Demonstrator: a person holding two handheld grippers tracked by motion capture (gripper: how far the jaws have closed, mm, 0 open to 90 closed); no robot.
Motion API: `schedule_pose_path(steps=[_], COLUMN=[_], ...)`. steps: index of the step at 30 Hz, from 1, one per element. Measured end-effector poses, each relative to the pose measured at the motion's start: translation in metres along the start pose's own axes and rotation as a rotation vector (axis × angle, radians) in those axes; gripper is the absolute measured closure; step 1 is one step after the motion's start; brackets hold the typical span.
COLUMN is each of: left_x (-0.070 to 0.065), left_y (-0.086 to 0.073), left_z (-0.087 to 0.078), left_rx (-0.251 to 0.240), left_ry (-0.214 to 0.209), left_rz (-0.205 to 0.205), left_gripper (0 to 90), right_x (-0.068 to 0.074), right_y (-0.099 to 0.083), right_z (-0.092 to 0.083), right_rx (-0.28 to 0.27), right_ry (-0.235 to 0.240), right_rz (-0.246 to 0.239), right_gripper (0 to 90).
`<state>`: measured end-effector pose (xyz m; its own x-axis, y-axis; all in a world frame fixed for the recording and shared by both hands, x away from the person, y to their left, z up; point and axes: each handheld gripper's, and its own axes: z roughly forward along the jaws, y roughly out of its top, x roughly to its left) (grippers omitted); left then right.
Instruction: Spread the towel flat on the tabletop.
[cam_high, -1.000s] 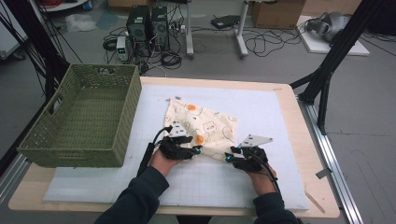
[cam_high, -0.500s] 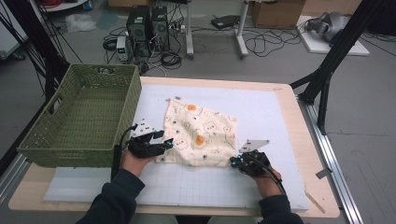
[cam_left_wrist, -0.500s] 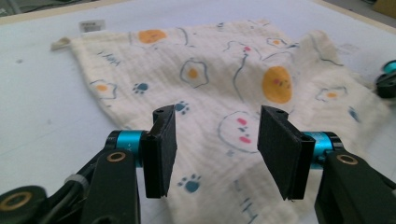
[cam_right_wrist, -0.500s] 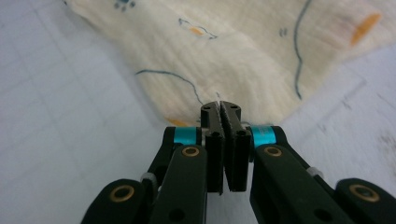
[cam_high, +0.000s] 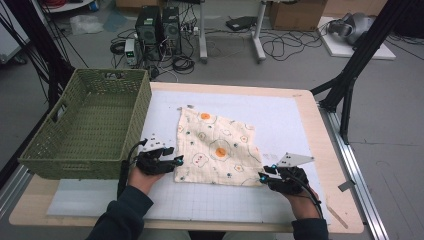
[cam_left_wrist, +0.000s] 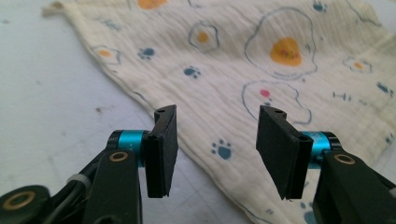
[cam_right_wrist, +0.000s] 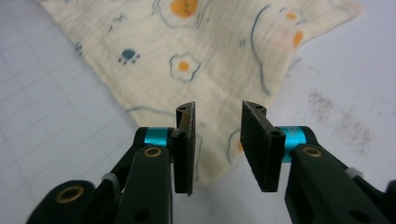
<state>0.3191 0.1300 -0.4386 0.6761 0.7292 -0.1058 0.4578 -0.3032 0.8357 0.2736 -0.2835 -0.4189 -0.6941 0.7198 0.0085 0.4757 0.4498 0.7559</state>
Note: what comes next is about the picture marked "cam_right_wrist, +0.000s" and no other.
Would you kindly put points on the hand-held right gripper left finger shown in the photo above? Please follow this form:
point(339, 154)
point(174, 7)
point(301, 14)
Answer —
point(183, 155)

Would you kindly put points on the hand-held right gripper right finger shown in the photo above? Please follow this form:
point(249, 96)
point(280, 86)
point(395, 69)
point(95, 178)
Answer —
point(261, 149)

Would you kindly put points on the cream patterned cloth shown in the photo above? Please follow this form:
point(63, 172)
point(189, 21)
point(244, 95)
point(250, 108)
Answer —
point(218, 62)

